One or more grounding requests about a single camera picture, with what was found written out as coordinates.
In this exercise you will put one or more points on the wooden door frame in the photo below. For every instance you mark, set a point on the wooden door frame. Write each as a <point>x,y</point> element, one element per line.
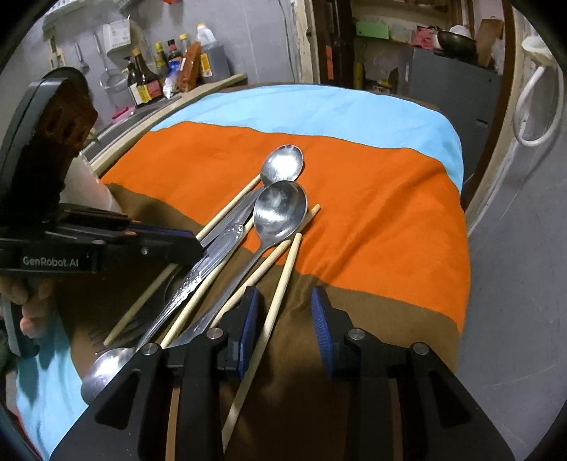
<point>489,155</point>

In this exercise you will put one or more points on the plain steel spoon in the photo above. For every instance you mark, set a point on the plain steel spoon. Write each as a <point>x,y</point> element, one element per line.
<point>283,162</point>

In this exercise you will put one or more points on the wooden shelf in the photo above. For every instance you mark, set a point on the wooden shelf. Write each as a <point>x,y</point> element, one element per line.
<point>398,15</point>

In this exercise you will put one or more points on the green box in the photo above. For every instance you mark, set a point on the green box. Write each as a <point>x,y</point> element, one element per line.
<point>372,29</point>

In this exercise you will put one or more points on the yellow cap sauce bottle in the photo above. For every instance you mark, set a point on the yellow cap sauce bottle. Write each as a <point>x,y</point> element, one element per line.
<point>159,60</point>

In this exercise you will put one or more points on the red cap sauce bottle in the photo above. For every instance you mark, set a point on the red cap sauce bottle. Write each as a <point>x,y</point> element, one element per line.
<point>173,55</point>

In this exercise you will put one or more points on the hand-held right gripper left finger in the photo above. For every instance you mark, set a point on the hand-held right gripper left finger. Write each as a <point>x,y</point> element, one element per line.
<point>250,328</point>

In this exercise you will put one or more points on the wooden chopstick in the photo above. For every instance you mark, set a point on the wooden chopstick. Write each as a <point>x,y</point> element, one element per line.
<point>199,295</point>
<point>230,206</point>
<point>274,310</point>
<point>252,281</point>

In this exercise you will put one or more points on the pink bag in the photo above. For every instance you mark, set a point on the pink bag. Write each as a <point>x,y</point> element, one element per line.
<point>423,37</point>

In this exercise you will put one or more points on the brown cardboard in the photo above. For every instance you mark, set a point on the brown cardboard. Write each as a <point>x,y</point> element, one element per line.
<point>489,42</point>

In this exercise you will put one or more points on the orange seasoning packet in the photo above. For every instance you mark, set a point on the orange seasoning packet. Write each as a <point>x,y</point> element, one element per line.
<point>190,66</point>

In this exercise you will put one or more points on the large cooking oil jug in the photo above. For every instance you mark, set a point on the large cooking oil jug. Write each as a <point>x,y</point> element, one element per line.
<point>215,55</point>

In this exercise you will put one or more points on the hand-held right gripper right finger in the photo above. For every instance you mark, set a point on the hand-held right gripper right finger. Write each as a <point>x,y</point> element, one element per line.
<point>321,328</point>

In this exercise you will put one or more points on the black wok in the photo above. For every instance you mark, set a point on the black wok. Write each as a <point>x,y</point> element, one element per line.
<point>456,44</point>

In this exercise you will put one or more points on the pink dish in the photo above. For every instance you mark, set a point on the pink dish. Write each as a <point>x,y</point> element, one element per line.
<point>122,113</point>

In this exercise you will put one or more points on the white wall box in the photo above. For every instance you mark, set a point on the white wall box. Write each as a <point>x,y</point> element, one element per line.
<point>116,35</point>

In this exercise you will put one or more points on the grey cabinet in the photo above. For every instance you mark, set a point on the grey cabinet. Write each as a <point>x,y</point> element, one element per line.
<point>460,97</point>

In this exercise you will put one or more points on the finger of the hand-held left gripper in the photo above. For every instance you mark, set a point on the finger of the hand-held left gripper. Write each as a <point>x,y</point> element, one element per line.
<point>168,231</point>
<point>177,253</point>

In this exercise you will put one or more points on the person's left hand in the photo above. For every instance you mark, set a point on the person's left hand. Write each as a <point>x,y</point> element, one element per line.
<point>26,292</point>

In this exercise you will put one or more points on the blue orange brown tablecloth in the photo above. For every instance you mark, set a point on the blue orange brown tablecloth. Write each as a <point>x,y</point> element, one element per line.
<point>354,199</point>

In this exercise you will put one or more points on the slim dark sauce bottle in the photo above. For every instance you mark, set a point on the slim dark sauce bottle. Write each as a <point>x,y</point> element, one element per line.
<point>132,86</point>

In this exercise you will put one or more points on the white plastic cup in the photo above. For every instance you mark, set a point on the white plastic cup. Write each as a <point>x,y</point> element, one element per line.
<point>88,190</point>

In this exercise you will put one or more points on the large steel spoon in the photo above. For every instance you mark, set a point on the large steel spoon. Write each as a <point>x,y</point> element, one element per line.
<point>280,208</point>

